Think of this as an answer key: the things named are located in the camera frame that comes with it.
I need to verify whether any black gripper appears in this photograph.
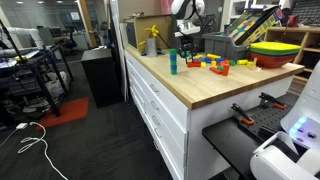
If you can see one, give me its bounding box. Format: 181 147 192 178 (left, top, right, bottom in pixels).
179 34 198 65

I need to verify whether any yellow plastic bowl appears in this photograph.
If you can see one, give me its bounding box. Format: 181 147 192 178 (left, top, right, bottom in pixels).
249 41 302 53

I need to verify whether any wooden blocks cardboard box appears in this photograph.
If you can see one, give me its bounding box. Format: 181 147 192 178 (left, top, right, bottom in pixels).
222 5 285 47

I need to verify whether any white charger cable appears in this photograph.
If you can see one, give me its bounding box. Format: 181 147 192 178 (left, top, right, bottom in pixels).
0 121 69 180

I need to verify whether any black clamp orange tip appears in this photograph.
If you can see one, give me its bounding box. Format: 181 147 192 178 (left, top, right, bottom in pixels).
230 102 255 126
258 92 287 110

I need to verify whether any white drawer cabinet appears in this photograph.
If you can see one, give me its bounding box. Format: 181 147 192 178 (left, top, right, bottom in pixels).
123 49 294 180

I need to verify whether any brown cardboard box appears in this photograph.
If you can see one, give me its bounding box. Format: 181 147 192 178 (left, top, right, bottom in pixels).
125 13 174 54

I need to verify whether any grey plastic bin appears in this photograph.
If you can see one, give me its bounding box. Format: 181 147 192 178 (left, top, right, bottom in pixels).
202 31 251 62

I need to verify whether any metal cylinder cup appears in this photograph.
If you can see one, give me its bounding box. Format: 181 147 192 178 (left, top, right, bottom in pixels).
146 37 158 58

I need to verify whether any wooden shelf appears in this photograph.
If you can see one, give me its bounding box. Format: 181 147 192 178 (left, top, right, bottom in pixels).
263 25 320 96

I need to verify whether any green plastic bowl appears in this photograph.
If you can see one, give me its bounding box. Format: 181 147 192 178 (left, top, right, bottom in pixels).
249 48 301 57

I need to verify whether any red floor mat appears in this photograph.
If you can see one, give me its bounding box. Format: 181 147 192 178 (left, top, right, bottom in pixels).
35 96 90 130

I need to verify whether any red plastic bowl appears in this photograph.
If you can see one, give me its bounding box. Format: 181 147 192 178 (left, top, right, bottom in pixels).
249 52 298 70

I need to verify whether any red object on shelf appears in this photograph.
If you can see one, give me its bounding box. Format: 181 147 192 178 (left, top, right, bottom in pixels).
286 14 301 28

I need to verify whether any black ribbed object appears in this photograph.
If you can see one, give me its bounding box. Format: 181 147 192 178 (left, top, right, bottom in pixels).
291 0 320 27

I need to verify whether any long red wooden block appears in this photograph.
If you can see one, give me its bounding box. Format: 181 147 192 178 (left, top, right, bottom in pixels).
222 63 231 77
209 66 223 75

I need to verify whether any black perforated plate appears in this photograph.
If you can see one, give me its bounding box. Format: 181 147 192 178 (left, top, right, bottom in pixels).
247 96 303 143

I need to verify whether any wooden post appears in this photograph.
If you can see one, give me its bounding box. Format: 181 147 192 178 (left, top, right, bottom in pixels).
76 0 98 48

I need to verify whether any black cabinet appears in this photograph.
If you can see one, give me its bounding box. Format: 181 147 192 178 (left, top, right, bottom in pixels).
80 48 124 109

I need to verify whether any black metal table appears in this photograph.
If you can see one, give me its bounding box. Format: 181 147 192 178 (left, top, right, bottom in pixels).
0 18 75 118

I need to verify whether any pink object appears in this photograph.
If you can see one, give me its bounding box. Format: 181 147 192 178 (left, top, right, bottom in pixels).
160 0 174 15

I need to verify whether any dark grey fabric basket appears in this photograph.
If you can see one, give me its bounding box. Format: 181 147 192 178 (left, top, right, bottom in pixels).
171 15 183 51

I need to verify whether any yellow tool on stand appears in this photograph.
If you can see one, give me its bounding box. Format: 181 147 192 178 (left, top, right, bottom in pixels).
138 24 166 57

